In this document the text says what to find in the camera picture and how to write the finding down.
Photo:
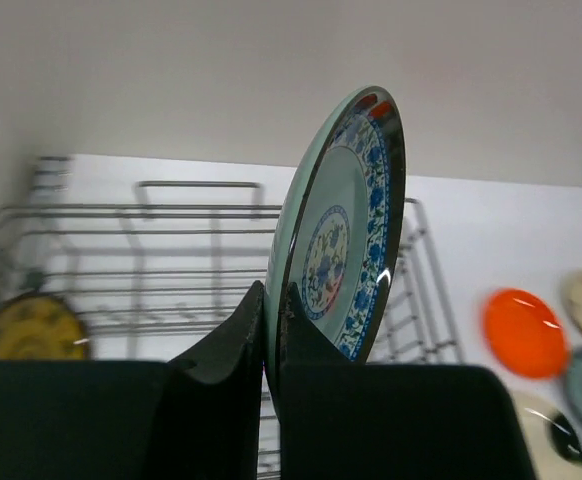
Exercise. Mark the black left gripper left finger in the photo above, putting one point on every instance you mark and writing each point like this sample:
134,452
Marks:
196,416

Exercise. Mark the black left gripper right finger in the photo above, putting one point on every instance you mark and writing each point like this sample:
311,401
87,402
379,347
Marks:
342,420

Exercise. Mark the yellow patterned plate brown rim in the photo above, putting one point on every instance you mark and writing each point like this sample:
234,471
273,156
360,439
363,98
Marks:
37,326

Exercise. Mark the orange plastic plate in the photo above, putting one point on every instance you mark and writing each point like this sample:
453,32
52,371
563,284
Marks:
524,334

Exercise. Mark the beige plate with black patch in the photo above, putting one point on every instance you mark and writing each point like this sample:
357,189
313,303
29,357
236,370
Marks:
551,440

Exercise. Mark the grey wire dish rack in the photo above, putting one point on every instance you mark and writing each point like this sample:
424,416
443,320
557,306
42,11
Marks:
149,266

